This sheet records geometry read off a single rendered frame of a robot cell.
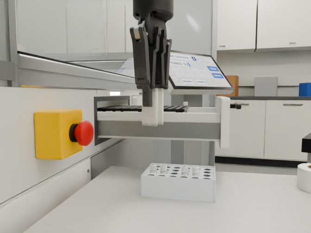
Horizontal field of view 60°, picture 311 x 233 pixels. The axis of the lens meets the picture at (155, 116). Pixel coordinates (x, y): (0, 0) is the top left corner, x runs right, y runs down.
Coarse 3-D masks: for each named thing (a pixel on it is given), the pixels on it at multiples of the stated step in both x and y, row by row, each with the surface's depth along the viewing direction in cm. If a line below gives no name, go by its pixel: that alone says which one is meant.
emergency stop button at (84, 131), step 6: (84, 120) 42; (78, 126) 40; (84, 126) 40; (90, 126) 42; (78, 132) 40; (84, 132) 40; (90, 132) 42; (78, 138) 40; (84, 138) 40; (90, 138) 42; (84, 144) 41
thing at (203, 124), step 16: (112, 112) 62; (128, 112) 62; (176, 112) 60; (192, 112) 83; (208, 112) 82; (112, 128) 62; (128, 128) 62; (144, 128) 61; (160, 128) 60; (176, 128) 60; (192, 128) 59; (208, 128) 58
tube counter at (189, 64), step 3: (183, 63) 159; (186, 63) 160; (189, 63) 162; (192, 63) 164; (195, 63) 166; (198, 63) 168; (201, 63) 170; (186, 66) 158; (189, 66) 160; (192, 66) 162; (195, 66) 164; (198, 66) 166; (201, 66) 168; (204, 66) 169
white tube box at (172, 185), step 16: (144, 176) 46; (160, 176) 45; (176, 176) 46; (192, 176) 46; (208, 176) 47; (144, 192) 46; (160, 192) 45; (176, 192) 45; (192, 192) 44; (208, 192) 44
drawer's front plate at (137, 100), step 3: (132, 96) 92; (135, 96) 92; (138, 96) 94; (141, 96) 98; (132, 99) 92; (135, 99) 91; (138, 99) 94; (141, 99) 98; (132, 102) 92; (135, 102) 92; (138, 102) 94; (141, 102) 98
